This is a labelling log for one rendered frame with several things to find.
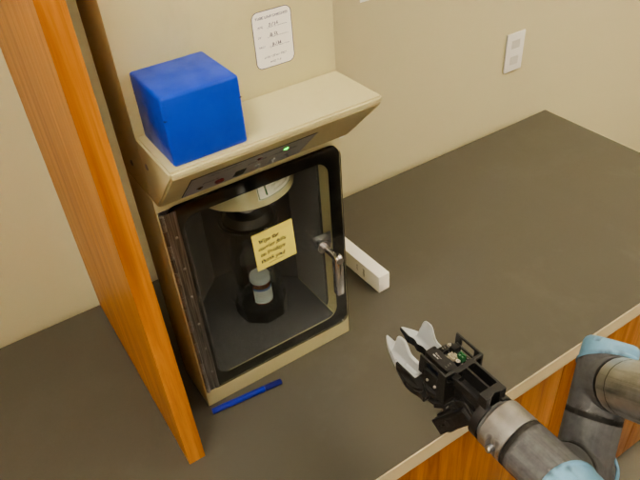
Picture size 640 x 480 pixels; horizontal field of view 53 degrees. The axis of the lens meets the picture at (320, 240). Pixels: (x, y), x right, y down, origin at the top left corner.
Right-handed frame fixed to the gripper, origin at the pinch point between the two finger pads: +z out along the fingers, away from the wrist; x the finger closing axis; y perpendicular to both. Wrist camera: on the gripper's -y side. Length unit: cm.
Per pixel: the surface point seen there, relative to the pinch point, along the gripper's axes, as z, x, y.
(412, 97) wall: 66, -58, -2
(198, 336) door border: 21.7, 25.2, -1.7
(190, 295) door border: 21.8, 24.7, 7.4
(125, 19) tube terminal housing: 23, 24, 51
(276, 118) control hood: 15.3, 9.4, 36.0
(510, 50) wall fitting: 65, -93, 2
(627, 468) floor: -7, -91, -114
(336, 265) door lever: 16.7, 0.3, 4.4
